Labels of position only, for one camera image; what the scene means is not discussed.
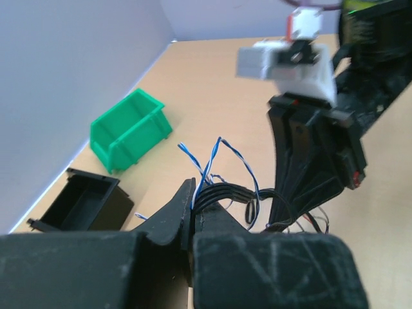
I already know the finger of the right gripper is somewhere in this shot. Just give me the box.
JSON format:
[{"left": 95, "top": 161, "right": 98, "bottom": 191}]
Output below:
[{"left": 267, "top": 106, "right": 344, "bottom": 230}]

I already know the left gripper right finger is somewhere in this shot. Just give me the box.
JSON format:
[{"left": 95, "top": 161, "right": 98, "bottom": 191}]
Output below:
[{"left": 192, "top": 205, "right": 369, "bottom": 308}]

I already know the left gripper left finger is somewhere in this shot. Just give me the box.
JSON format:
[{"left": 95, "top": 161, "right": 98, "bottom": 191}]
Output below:
[{"left": 1, "top": 179, "right": 195, "bottom": 308}]

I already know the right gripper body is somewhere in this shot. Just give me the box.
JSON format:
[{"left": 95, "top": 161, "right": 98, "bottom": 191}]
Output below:
[{"left": 269, "top": 64, "right": 411, "bottom": 189}]

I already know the thin wire bundle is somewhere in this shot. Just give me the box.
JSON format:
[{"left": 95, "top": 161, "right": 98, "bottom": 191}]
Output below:
[{"left": 263, "top": 205, "right": 331, "bottom": 234}]

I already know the black ribbon cable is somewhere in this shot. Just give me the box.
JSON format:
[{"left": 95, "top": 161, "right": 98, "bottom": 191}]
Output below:
[{"left": 192, "top": 182, "right": 290, "bottom": 231}]

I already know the blue white twisted wire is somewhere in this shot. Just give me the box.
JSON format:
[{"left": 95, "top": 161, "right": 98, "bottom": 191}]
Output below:
[{"left": 134, "top": 136, "right": 261, "bottom": 232}]

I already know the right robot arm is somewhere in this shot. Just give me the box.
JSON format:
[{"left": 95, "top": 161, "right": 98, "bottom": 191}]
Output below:
[{"left": 267, "top": 1, "right": 411, "bottom": 232}]

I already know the black plastic bin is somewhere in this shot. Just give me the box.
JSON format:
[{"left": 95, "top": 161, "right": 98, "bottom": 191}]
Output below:
[{"left": 27, "top": 168, "right": 134, "bottom": 232}]

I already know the green plastic bin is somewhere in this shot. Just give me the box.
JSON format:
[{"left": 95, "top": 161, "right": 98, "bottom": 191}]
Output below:
[{"left": 89, "top": 88, "right": 173, "bottom": 173}]

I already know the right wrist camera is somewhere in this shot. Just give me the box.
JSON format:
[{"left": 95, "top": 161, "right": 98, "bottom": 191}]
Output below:
[{"left": 236, "top": 6, "right": 337, "bottom": 107}]

